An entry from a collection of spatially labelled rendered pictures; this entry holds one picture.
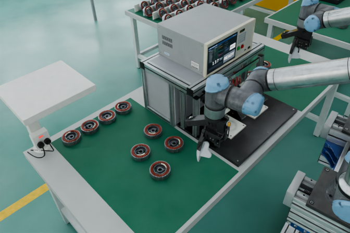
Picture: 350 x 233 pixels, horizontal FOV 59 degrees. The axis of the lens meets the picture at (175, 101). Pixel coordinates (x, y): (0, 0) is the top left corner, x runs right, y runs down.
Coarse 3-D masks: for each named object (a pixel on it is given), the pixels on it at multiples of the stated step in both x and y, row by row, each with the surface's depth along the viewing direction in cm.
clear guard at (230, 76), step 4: (228, 76) 180; (232, 76) 180; (236, 76) 179; (232, 80) 177; (236, 80) 177; (240, 80) 176; (244, 80) 176; (232, 84) 174; (236, 84) 173; (240, 84) 173; (264, 96) 171; (264, 100) 170; (236, 112) 159; (240, 112) 160; (240, 116) 159; (244, 116) 160
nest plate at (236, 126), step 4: (228, 116) 195; (232, 120) 192; (236, 120) 192; (232, 124) 189; (236, 124) 189; (240, 124) 189; (244, 124) 189; (232, 128) 186; (236, 128) 186; (240, 128) 186; (232, 132) 184; (236, 132) 184; (232, 136) 181
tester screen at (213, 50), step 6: (234, 36) 173; (222, 42) 167; (228, 42) 171; (234, 42) 176; (210, 48) 162; (216, 48) 165; (222, 48) 170; (234, 48) 179; (210, 54) 164; (216, 54) 168; (222, 54) 172; (234, 54) 182; (210, 60) 166; (222, 60) 175; (228, 60) 180; (210, 66) 169
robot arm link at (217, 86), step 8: (208, 80) 101; (216, 80) 101; (224, 80) 101; (208, 88) 101; (216, 88) 99; (224, 88) 100; (208, 96) 103; (216, 96) 101; (224, 96) 100; (208, 104) 105; (216, 104) 103
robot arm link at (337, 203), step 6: (348, 162) 92; (348, 168) 92; (342, 174) 98; (348, 174) 92; (342, 180) 96; (348, 180) 93; (336, 186) 104; (342, 186) 95; (348, 186) 93; (336, 192) 99; (342, 192) 95; (348, 192) 93; (336, 198) 97; (342, 198) 95; (348, 198) 93; (336, 204) 95; (342, 204) 94; (348, 204) 92; (336, 210) 97; (342, 210) 95; (348, 210) 94; (342, 216) 97; (348, 216) 96; (348, 222) 98
